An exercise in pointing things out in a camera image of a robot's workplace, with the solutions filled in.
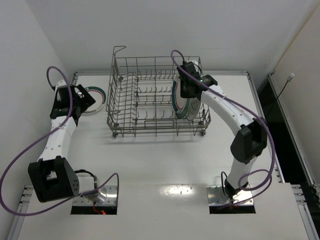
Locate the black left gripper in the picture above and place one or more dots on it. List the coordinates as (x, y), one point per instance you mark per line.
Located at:
(83, 100)

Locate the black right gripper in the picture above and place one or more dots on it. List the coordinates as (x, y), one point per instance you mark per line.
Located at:
(186, 91)

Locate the green red rimmed plate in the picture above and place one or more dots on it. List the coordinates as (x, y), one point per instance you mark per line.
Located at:
(100, 97)
(180, 105)

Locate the white plate with grey pattern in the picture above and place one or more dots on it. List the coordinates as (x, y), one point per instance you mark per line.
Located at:
(194, 107)

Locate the grey wire dish rack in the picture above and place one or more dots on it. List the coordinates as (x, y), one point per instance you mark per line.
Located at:
(139, 99)

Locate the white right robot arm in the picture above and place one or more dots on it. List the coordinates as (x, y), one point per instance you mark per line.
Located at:
(250, 138)

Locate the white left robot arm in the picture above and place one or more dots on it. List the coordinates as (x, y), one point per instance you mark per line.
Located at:
(51, 175)

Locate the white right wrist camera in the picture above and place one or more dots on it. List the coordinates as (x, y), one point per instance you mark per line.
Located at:
(195, 63)

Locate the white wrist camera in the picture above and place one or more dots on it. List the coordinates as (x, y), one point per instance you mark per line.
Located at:
(195, 63)
(60, 84)

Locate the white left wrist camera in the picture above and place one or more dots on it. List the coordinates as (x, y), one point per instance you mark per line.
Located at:
(60, 84)

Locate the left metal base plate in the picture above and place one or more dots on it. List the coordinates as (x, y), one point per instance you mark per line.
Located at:
(104, 197)

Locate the metal base plate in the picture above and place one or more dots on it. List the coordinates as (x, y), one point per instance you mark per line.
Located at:
(104, 197)
(217, 198)

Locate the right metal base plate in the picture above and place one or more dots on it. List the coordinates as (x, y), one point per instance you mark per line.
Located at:
(217, 198)

